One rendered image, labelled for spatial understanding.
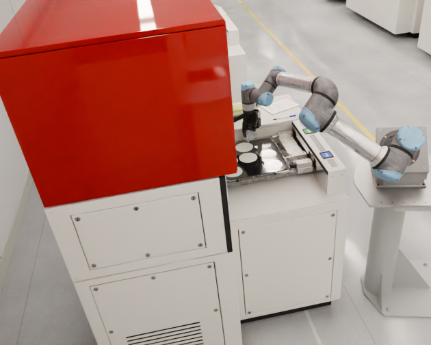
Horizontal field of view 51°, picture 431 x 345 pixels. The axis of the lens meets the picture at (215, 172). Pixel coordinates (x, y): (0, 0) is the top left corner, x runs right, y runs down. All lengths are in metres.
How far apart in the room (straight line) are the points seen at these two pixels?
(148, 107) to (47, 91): 0.33
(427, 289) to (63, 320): 2.22
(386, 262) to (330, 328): 0.49
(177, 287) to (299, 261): 0.71
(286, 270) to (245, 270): 0.23
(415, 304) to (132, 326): 1.63
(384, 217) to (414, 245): 0.83
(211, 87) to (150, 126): 0.25
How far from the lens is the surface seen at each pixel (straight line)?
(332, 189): 2.29
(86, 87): 1.54
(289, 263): 2.44
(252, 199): 2.27
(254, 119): 2.47
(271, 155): 2.45
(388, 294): 2.97
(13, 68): 1.55
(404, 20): 6.95
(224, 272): 2.08
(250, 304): 2.60
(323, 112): 2.03
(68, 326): 3.02
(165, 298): 2.14
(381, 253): 2.70
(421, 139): 2.17
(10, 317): 3.24
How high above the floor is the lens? 2.21
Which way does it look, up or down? 34 degrees down
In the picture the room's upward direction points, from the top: 7 degrees counter-clockwise
